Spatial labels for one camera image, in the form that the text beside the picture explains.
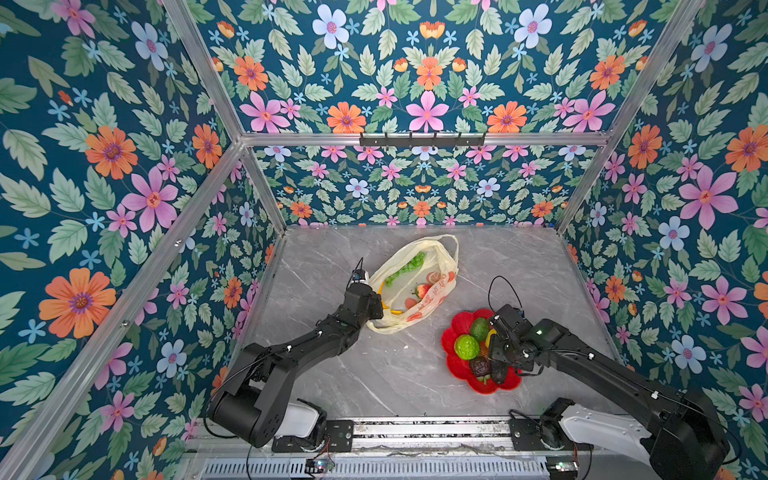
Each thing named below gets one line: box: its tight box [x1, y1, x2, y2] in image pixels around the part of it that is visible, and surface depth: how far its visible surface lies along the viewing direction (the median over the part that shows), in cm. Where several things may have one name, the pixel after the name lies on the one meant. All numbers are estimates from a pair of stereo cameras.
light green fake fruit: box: [454, 334, 480, 361], surface depth 85 cm
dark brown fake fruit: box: [470, 356, 492, 384], surface depth 82 cm
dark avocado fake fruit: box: [490, 361, 508, 384], surface depth 80 cm
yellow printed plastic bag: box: [366, 234, 459, 335], surface depth 100 cm
